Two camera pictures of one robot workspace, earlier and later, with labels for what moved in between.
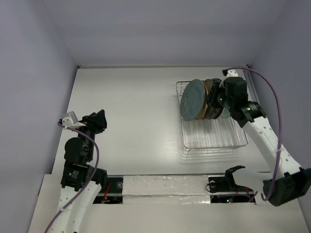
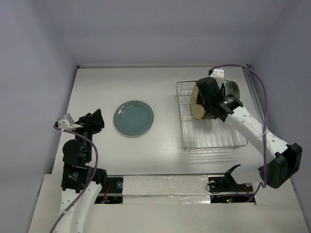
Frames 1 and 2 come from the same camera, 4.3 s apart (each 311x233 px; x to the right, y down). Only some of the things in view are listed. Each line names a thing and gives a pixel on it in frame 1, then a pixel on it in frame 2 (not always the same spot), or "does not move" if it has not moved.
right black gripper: [219, 91] to [207, 97]
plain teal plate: [192, 99] to [133, 117]
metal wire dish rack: [220, 133] does not move
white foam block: [165, 190] does not move
